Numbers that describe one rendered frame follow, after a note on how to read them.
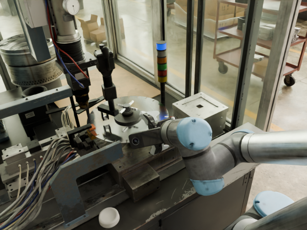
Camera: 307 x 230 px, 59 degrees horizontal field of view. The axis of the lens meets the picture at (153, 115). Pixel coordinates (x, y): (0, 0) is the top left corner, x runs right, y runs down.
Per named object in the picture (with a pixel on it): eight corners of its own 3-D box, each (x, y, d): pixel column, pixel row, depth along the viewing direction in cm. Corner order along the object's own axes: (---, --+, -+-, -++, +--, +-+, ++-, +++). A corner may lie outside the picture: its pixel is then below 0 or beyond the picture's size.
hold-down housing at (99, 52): (115, 94, 101) (107, 40, 89) (119, 99, 97) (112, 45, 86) (101, 97, 99) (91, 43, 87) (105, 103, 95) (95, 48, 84)
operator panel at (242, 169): (242, 148, 120) (247, 121, 112) (263, 163, 112) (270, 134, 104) (194, 176, 108) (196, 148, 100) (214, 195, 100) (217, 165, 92)
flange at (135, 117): (133, 127, 104) (132, 122, 102) (108, 120, 108) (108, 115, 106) (146, 112, 112) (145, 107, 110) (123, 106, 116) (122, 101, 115)
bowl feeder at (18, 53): (61, 81, 185) (48, 28, 165) (77, 99, 163) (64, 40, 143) (14, 94, 172) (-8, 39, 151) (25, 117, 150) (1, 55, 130)
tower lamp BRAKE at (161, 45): (162, 46, 124) (162, 39, 122) (168, 49, 121) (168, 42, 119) (154, 48, 122) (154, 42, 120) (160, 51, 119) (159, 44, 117)
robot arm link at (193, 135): (192, 159, 60) (178, 124, 59) (172, 154, 70) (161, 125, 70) (220, 144, 63) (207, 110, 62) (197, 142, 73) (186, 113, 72)
